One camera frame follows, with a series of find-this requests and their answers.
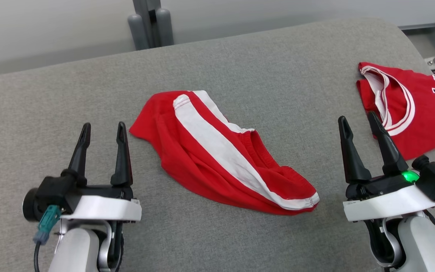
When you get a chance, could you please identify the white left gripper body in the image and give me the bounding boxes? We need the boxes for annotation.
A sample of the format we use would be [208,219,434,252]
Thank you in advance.
[61,184,142,222]

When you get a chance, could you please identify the black cable with teal plug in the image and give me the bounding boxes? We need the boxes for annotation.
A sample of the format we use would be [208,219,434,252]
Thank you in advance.
[32,205,62,272]

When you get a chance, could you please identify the grey partition post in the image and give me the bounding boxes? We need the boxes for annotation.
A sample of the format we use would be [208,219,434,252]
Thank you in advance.
[128,0,174,51]

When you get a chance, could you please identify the red shorts with white stripe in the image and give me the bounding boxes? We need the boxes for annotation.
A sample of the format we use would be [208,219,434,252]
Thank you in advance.
[129,90,320,216]

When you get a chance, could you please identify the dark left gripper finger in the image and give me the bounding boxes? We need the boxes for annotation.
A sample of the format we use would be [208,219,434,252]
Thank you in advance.
[62,123,91,186]
[111,121,133,187]

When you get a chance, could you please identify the red white jersey shirt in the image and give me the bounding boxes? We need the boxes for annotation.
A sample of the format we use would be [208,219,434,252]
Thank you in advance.
[356,62,435,161]

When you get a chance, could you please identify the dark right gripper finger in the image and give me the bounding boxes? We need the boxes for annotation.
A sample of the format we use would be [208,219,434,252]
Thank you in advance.
[367,111,409,176]
[338,116,372,184]

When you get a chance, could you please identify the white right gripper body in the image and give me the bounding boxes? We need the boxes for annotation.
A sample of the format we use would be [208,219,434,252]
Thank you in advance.
[343,172,435,222]

